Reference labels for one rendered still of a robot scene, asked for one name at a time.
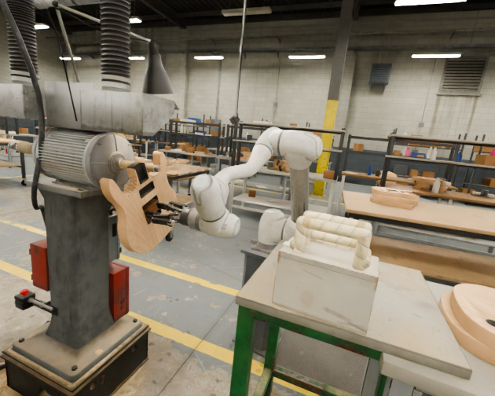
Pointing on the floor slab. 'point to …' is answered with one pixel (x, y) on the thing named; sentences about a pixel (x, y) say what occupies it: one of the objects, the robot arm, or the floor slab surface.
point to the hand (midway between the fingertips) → (152, 209)
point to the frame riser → (116, 365)
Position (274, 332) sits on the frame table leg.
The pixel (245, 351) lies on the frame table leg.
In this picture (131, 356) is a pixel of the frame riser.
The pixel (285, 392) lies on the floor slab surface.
